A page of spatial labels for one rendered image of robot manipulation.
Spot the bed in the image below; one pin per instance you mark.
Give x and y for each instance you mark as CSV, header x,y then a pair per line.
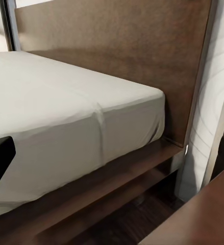
x,y
100,103

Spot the nightstand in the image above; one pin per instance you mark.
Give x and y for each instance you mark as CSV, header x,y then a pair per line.
x,y
200,221

